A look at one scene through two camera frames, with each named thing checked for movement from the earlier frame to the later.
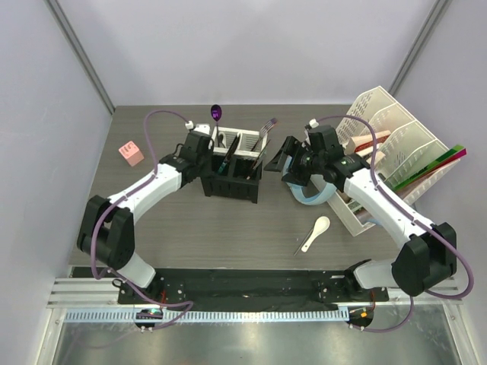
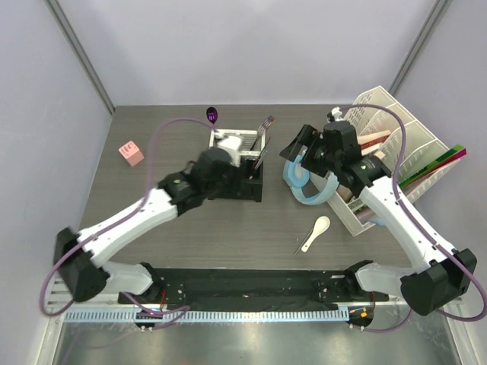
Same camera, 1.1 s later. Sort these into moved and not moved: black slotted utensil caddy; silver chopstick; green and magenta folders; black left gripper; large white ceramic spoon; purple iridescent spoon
Moved: purple iridescent spoon; black left gripper
Not moved: black slotted utensil caddy; green and magenta folders; large white ceramic spoon; silver chopstick
